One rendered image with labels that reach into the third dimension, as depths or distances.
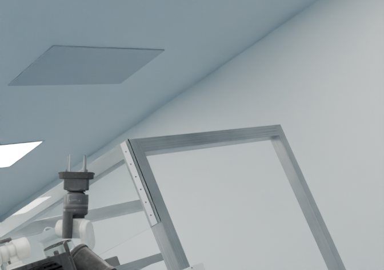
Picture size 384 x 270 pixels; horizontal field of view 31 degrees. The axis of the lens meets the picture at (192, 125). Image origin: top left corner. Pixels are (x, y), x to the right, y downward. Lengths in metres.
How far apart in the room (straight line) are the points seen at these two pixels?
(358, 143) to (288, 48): 1.05
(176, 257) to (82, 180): 0.46
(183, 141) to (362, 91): 3.26
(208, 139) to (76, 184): 0.80
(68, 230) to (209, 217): 4.59
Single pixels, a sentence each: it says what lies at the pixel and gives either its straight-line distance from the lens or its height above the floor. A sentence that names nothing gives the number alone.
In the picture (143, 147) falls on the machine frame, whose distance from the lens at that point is 2.75.
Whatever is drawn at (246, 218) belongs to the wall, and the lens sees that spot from 6.73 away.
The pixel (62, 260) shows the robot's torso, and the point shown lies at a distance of 2.12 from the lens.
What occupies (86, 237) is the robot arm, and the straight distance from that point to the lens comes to 2.49.
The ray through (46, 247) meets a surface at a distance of 3.12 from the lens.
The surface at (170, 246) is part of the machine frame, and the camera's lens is 2.65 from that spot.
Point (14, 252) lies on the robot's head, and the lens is 2.28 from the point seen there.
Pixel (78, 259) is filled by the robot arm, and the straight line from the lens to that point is 2.31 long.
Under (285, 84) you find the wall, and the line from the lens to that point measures 6.37.
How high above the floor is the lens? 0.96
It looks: 13 degrees up
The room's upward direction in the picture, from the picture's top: 23 degrees counter-clockwise
